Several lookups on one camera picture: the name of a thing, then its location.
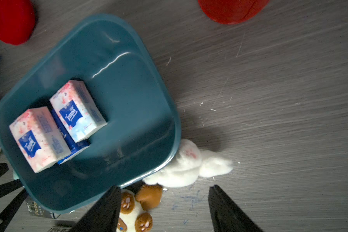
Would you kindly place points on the teal storage box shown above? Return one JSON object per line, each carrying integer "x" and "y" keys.
{"x": 143, "y": 128}

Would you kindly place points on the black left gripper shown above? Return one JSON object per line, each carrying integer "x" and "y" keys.
{"x": 9, "y": 212}

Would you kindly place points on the blue white tissue pack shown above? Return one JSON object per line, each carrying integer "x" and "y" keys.
{"x": 75, "y": 148}

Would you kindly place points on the red plush apple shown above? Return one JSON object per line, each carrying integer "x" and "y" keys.
{"x": 17, "y": 21}

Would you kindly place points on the black packet centre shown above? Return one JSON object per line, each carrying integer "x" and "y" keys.
{"x": 37, "y": 210}

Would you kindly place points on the white plush toy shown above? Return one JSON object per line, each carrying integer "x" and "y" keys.
{"x": 188, "y": 165}

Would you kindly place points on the pink Tempo tissue pack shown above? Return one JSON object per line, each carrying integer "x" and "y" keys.
{"x": 39, "y": 139}
{"x": 77, "y": 110}

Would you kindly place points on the brown white plush dog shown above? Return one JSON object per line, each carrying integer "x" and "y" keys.
{"x": 134, "y": 212}

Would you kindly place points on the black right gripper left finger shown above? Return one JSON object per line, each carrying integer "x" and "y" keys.
{"x": 104, "y": 215}

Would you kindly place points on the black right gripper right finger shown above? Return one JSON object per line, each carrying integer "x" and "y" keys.
{"x": 226, "y": 215}

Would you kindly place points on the red cup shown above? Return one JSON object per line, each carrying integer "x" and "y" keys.
{"x": 229, "y": 12}

